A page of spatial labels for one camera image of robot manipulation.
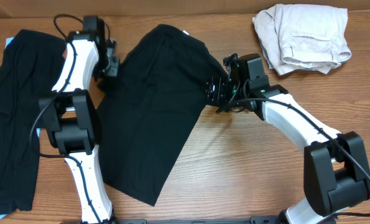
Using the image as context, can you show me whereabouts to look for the black t-shirt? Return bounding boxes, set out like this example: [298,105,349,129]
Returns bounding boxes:
[97,24,226,206]

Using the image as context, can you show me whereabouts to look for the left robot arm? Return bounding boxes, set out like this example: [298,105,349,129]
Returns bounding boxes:
[36,16,119,223]

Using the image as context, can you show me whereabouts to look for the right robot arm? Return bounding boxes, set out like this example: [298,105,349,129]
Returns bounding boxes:
[205,54,370,223]

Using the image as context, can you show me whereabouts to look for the light blue folded garment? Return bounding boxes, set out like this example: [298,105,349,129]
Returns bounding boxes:
[259,39,274,70]

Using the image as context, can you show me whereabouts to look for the black garment pile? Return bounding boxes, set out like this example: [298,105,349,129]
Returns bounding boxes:
[0,30,66,215]

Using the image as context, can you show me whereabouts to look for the folded beige shorts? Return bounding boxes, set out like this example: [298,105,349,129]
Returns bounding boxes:
[252,4,352,75]

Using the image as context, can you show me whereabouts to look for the light blue cloth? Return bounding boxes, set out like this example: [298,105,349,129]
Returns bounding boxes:
[5,37,14,47]

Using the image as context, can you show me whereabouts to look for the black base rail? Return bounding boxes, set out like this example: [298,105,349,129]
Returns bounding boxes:
[102,216,285,224]

